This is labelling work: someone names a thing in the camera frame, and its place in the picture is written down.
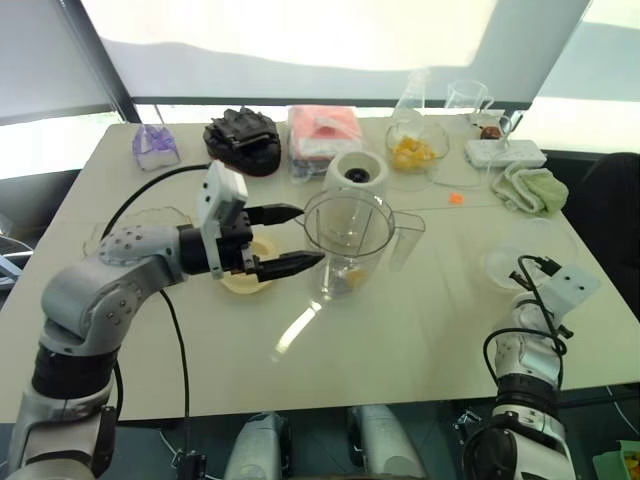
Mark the green box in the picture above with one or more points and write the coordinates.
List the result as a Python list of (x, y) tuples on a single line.
[(620, 462)]

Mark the white blender base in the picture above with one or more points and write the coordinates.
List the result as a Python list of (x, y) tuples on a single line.
[(370, 182)]

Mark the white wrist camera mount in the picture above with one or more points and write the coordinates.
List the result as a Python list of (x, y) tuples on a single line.
[(570, 287), (222, 192)]

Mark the clear conical flask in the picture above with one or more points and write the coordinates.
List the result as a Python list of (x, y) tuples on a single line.
[(415, 95)]

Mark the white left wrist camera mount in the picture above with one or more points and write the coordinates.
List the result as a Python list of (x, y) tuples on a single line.
[(222, 192)]

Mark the black chair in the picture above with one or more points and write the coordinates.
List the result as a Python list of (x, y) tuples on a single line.
[(615, 200)]

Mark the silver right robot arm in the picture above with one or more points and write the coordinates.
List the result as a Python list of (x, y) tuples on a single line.
[(530, 360)]

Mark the clear measuring cup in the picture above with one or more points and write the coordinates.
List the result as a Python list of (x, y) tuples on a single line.
[(465, 100)]

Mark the clear blender jar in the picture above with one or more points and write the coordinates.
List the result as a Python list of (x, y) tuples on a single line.
[(380, 235)]

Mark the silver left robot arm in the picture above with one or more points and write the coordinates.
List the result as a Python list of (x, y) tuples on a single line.
[(100, 290)]

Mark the small dark brown object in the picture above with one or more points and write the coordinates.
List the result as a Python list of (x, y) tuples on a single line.
[(490, 132)]

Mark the pink cloths plastic pack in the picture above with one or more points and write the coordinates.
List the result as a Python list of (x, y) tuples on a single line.
[(325, 125)]

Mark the silver rounded robot leg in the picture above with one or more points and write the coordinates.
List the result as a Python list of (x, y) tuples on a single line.
[(260, 450), (385, 445)]

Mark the purple and white bag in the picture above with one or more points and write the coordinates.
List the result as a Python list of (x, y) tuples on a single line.
[(155, 152)]

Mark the white roller blind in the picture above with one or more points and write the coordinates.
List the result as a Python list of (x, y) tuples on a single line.
[(45, 60)]

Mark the small orange piece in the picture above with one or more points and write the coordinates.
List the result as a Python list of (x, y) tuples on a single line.
[(456, 199)]

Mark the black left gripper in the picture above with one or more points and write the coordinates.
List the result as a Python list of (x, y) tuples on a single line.
[(235, 245)]

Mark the white power strip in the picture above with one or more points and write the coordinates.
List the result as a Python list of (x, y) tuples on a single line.
[(520, 152)]

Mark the black robotic hand device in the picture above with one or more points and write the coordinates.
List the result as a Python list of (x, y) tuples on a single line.
[(245, 140)]

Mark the pale green towel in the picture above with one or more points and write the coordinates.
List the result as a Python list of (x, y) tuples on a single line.
[(535, 190)]

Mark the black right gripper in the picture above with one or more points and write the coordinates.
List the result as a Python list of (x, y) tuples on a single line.
[(546, 265)]

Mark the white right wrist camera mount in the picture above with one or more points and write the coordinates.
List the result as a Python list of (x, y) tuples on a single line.
[(570, 287)]

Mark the scalloped clear glass bowl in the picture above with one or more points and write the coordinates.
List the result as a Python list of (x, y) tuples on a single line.
[(150, 217)]

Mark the yellow food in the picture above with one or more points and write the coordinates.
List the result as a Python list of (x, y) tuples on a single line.
[(412, 152)]

